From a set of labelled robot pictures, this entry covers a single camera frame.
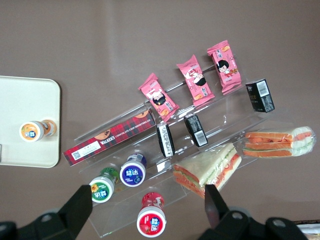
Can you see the green gum bottle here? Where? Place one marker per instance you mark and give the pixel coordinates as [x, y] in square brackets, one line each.
[102, 190]

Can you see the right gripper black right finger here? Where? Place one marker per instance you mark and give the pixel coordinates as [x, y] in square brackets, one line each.
[220, 220]

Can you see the orange gum bottle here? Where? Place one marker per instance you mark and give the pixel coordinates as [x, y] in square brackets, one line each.
[31, 131]

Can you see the pink cartoon snack packet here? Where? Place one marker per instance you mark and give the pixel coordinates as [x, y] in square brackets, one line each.
[196, 82]
[226, 70]
[160, 100]

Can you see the small black carton box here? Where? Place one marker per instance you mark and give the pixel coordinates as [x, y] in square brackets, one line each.
[261, 97]
[165, 140]
[196, 130]

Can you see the red tartan shortbread box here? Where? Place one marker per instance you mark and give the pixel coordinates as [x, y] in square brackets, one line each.
[112, 138]

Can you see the cream plastic serving tray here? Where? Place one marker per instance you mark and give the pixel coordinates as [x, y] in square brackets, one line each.
[25, 100]

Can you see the plastic-wrapped triangle sandwich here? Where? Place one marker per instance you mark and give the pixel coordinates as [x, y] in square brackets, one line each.
[207, 165]
[272, 143]

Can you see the blue gum bottle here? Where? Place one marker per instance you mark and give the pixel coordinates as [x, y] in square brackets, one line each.
[132, 173]

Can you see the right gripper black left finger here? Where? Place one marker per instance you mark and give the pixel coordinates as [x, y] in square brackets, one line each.
[75, 212]

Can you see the clear acrylic tiered stand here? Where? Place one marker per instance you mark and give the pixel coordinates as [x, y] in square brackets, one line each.
[225, 117]

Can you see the white rectangular snack tray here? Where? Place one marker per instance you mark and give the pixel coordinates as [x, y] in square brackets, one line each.
[313, 231]

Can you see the red gum bottle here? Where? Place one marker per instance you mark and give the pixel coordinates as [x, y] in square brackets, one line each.
[151, 222]

